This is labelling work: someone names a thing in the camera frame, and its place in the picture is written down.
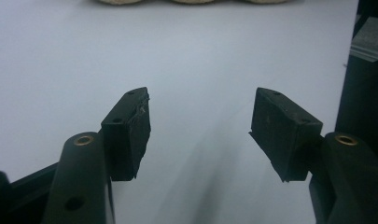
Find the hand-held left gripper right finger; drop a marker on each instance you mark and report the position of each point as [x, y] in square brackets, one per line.
[283, 140]

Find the cork tray with black recess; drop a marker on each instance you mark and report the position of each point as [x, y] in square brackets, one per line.
[189, 1]

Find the grey metal profile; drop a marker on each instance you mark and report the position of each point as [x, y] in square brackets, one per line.
[370, 40]

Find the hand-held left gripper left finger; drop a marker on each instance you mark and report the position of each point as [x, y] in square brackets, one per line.
[127, 137]

